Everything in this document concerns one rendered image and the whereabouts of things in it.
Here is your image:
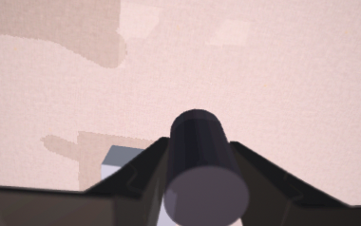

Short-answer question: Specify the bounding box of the dark grey cylinder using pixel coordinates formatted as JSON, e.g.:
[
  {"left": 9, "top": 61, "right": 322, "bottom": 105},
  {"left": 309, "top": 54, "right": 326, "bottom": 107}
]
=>
[{"left": 163, "top": 109, "right": 249, "bottom": 226}]

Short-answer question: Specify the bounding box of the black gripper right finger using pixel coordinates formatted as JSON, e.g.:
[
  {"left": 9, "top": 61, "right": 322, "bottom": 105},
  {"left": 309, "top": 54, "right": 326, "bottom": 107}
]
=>
[{"left": 229, "top": 141, "right": 361, "bottom": 226}]

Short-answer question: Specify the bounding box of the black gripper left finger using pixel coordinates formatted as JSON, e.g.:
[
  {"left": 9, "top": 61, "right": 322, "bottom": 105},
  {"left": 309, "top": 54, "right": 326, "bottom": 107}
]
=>
[{"left": 0, "top": 137, "right": 170, "bottom": 226}]

